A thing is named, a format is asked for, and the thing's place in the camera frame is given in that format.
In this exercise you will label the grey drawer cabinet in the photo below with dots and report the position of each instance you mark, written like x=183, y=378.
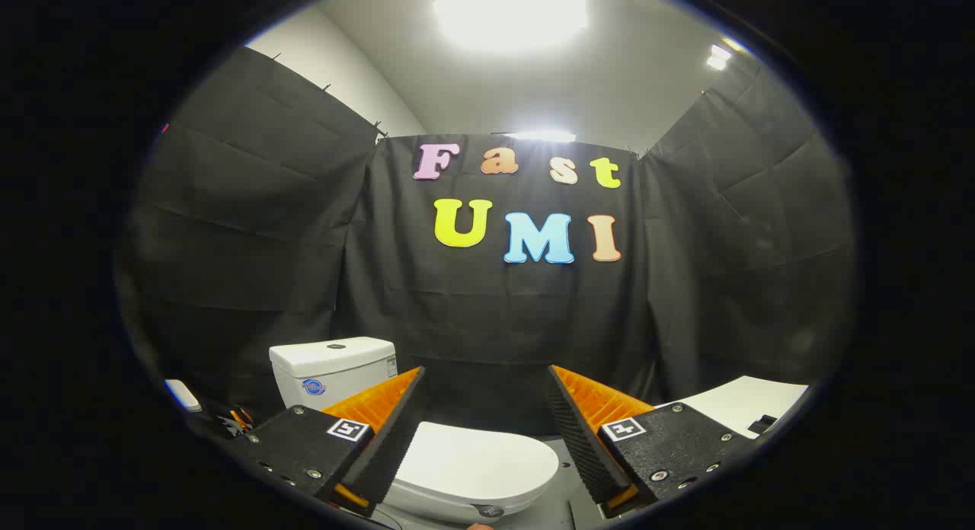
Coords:
x=746, y=400

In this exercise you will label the small ceiling light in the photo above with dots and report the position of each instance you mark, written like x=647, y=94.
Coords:
x=718, y=56

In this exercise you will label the white toilet lid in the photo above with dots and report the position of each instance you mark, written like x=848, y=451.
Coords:
x=472, y=458

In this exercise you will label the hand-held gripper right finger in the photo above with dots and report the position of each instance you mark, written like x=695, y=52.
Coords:
x=583, y=450

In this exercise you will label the large round ceiling light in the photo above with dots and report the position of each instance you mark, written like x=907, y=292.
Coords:
x=509, y=14

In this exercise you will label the orange black tool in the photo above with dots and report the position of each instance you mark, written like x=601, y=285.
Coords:
x=238, y=422

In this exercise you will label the white ceramic toilet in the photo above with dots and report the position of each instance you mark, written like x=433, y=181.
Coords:
x=327, y=359

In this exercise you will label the small white object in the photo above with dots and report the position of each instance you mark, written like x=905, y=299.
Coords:
x=183, y=395

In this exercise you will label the black backdrop cloth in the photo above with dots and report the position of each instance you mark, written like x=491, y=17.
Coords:
x=495, y=309

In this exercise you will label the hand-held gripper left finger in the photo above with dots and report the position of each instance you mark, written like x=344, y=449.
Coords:
x=388, y=446

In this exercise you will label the ceiling light behind cloth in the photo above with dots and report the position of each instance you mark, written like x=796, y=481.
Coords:
x=542, y=136

